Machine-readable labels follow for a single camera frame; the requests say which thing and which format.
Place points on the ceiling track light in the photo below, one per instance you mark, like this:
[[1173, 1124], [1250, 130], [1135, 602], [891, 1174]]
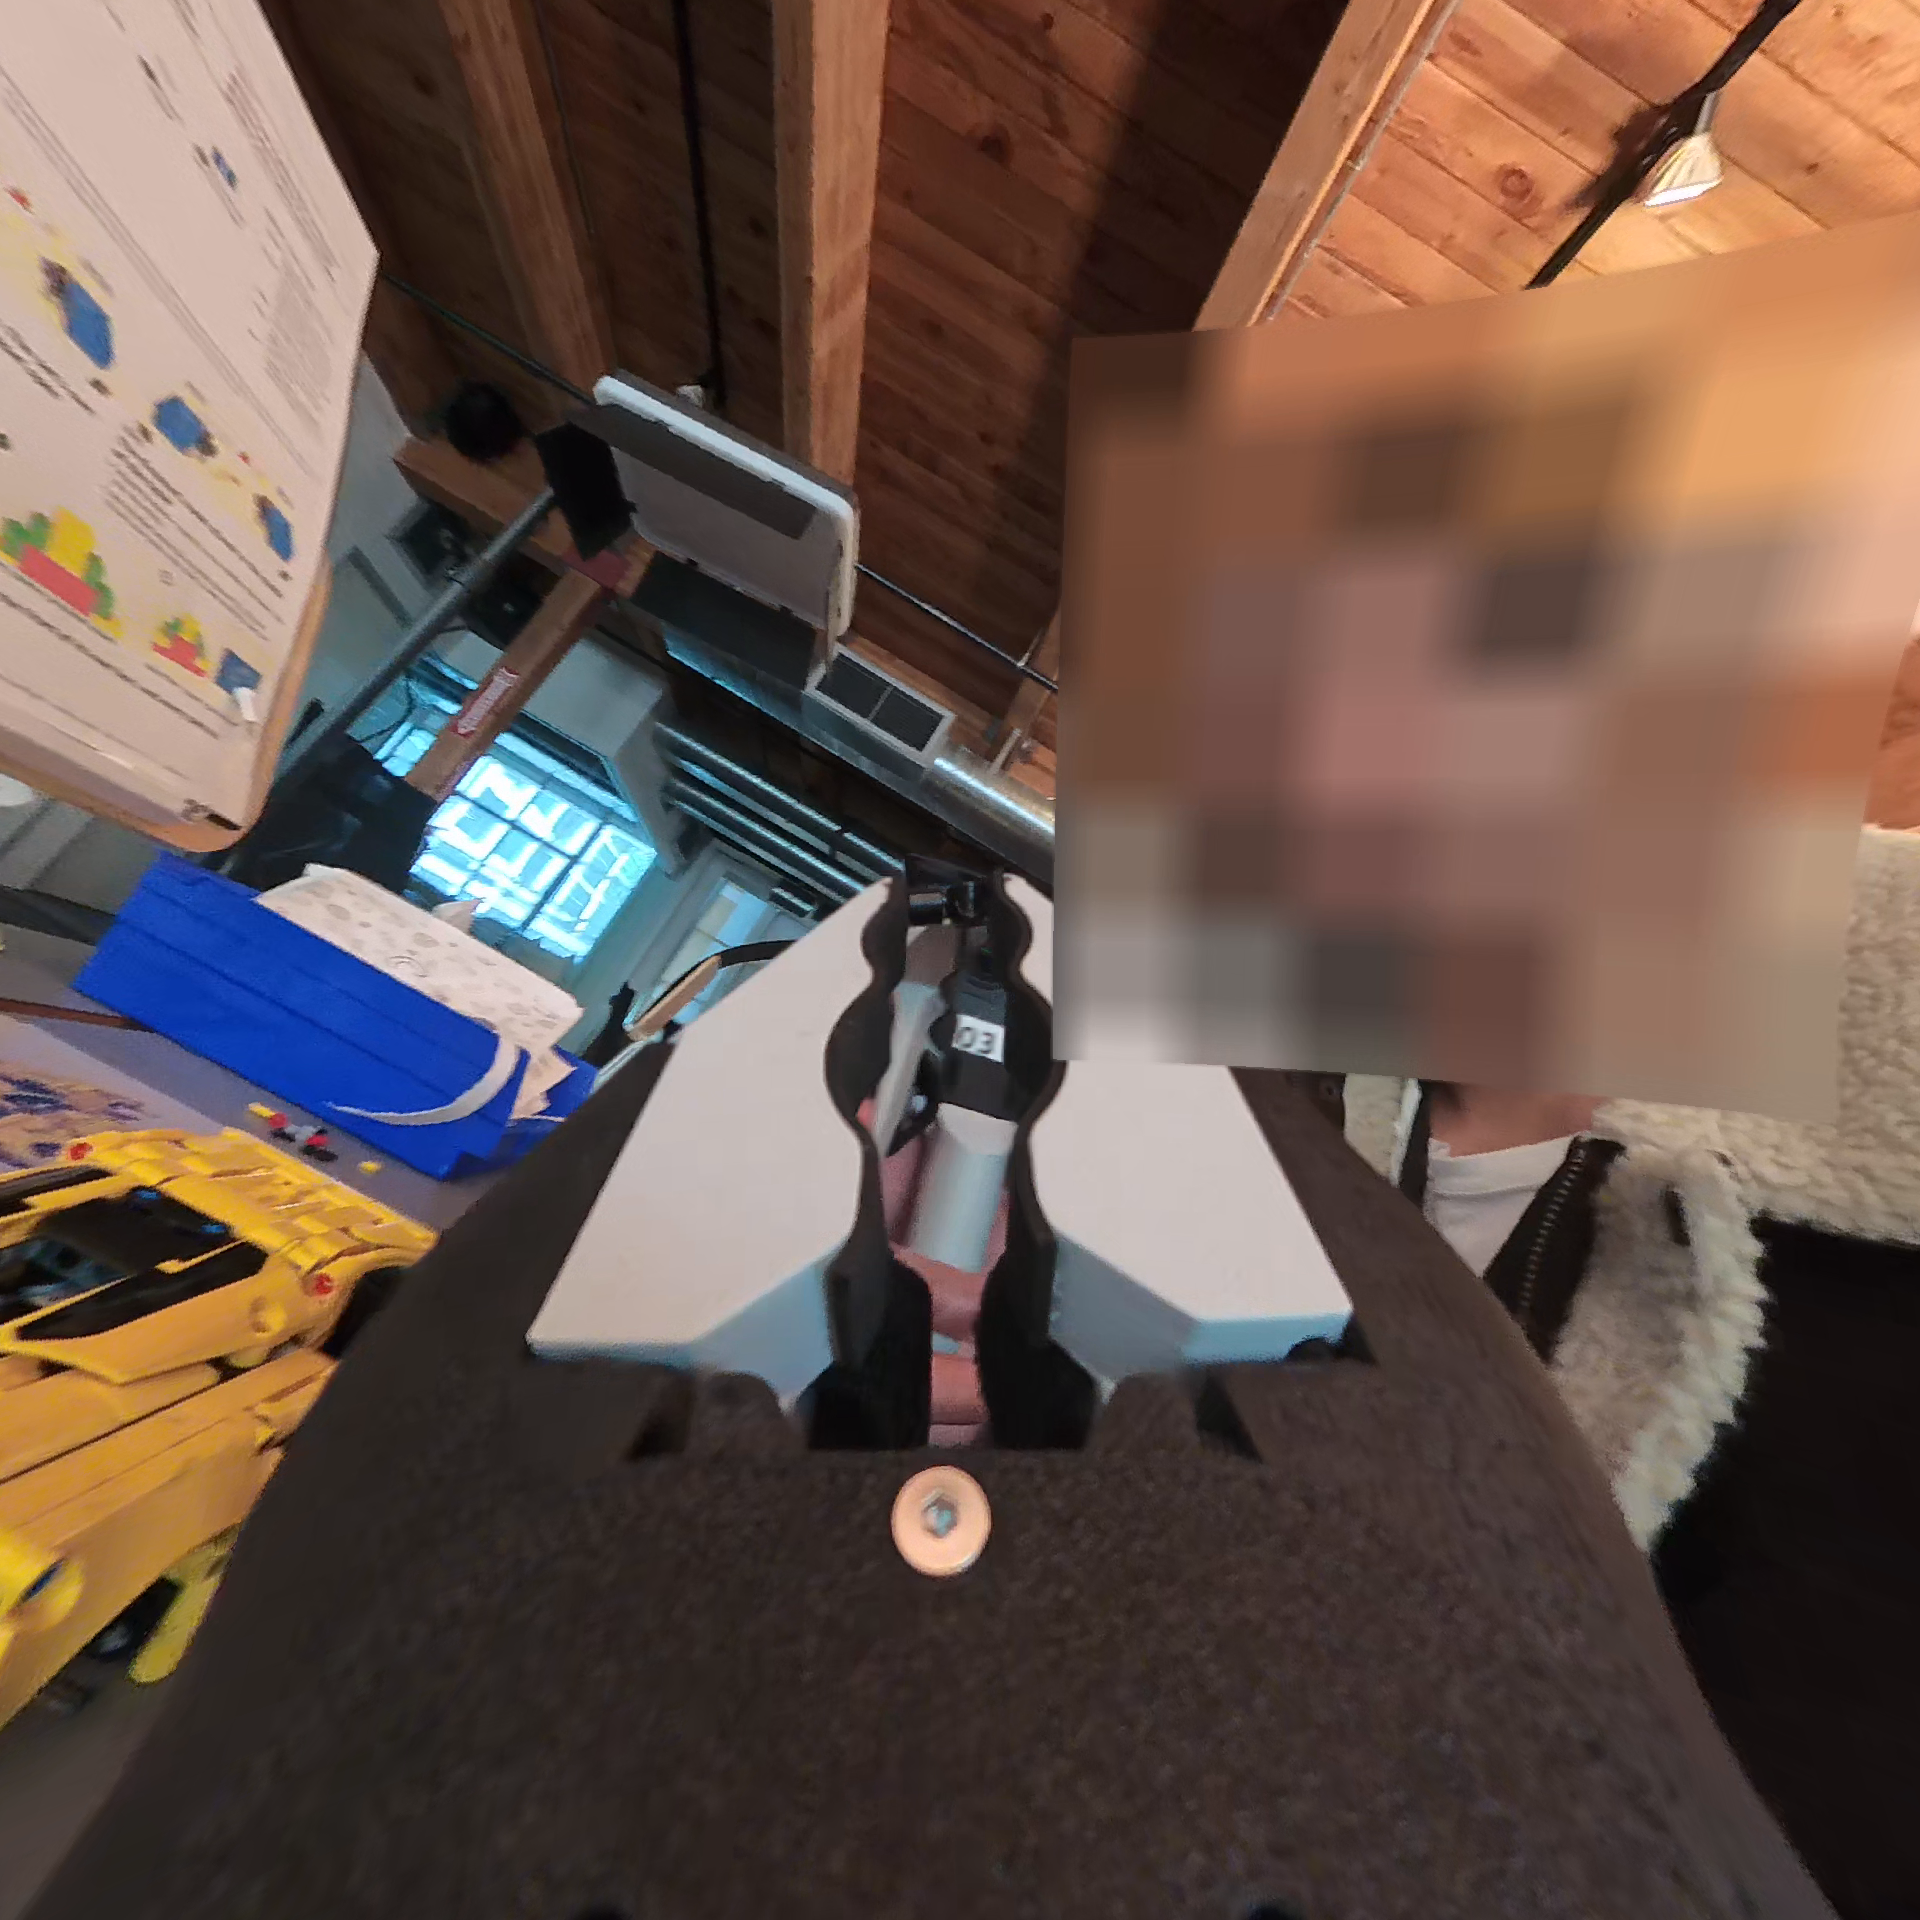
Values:
[[1683, 164]]

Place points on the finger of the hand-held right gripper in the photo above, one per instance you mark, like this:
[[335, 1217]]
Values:
[[904, 1060]]

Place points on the small loose brick pieces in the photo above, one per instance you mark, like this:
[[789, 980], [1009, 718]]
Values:
[[306, 1137]]

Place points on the yellow toy car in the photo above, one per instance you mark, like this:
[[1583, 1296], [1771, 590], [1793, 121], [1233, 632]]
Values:
[[165, 1350]]

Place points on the person's right hand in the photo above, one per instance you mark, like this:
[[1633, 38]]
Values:
[[949, 1329]]

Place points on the metal air duct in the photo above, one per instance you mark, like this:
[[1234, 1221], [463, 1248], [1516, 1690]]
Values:
[[960, 781]]

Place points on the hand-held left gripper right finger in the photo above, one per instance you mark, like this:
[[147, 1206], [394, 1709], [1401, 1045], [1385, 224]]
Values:
[[1184, 1200]]

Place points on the person's fleece jacket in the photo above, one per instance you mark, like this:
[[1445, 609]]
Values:
[[1665, 1350]]

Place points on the glass block window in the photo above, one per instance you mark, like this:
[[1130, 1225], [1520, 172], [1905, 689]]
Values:
[[533, 856]]

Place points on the white patterned paper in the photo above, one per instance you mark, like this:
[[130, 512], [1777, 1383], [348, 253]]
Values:
[[405, 934]]

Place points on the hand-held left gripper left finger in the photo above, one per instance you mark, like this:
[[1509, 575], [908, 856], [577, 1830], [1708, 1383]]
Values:
[[705, 1200]]

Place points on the white ceiling-mounted device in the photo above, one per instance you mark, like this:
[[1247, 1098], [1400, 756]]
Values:
[[733, 510]]

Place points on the blue plastic bin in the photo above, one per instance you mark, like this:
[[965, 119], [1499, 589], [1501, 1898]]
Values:
[[300, 1021]]

